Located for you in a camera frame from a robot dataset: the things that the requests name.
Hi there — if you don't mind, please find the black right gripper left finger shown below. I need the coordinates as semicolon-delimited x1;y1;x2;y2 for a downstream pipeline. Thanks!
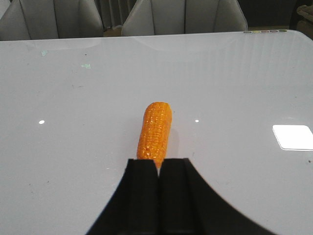
87;159;158;235

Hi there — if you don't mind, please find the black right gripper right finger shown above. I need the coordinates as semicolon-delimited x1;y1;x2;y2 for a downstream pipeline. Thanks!
159;159;271;235

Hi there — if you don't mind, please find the orange corn cob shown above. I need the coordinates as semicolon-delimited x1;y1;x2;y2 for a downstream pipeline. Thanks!
136;102;172;168

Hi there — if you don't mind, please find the right grey upholstered chair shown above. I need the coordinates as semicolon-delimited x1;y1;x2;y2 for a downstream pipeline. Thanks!
121;0;248;36

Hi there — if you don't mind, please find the grey upholstered chair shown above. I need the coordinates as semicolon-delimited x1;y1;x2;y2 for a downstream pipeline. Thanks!
121;0;248;36
0;0;104;41

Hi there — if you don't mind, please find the colourful sticker strip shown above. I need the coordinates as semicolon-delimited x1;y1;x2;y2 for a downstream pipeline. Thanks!
243;29;288;34

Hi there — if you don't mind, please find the left grey upholstered chair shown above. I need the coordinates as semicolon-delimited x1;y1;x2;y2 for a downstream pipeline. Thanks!
0;0;104;41

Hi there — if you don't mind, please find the beige cushion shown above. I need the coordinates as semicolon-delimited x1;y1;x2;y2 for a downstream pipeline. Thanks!
297;5;313;24

